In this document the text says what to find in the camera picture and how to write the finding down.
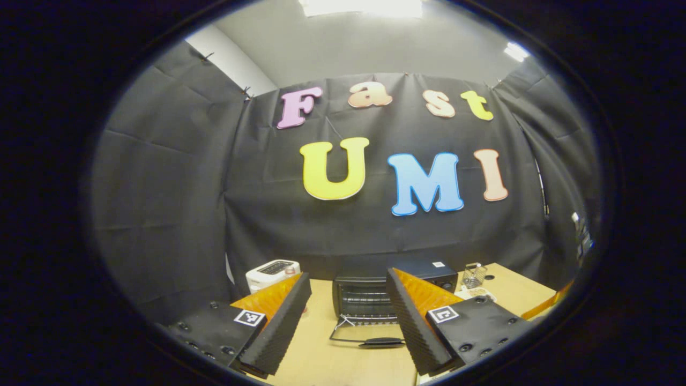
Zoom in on black backdrop cloth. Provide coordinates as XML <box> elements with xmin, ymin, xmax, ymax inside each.
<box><xmin>91</xmin><ymin>40</ymin><xmax>603</xmax><ymax>322</ymax></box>

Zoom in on small ceiling light panel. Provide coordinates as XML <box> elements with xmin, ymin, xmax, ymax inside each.
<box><xmin>503</xmin><ymin>42</ymin><xmax>531</xmax><ymax>63</ymax></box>

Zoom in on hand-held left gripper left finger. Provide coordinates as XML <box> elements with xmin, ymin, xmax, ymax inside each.
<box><xmin>166</xmin><ymin>272</ymin><xmax>314</xmax><ymax>377</ymax></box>

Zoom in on white toaster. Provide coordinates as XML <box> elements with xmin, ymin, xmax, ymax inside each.
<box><xmin>245</xmin><ymin>259</ymin><xmax>302</xmax><ymax>294</ymax></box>

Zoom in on large ceiling light panel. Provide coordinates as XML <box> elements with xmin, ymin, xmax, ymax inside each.
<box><xmin>299</xmin><ymin>0</ymin><xmax>424</xmax><ymax>18</ymax></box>

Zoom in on black electric oven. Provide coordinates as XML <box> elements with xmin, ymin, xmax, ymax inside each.
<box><xmin>329</xmin><ymin>259</ymin><xmax>460</xmax><ymax>348</ymax></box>

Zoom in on small wire basket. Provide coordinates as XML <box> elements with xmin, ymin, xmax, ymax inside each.
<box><xmin>462</xmin><ymin>263</ymin><xmax>488</xmax><ymax>290</ymax></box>

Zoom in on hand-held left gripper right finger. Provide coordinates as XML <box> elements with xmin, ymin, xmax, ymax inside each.
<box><xmin>386</xmin><ymin>268</ymin><xmax>536</xmax><ymax>376</ymax></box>

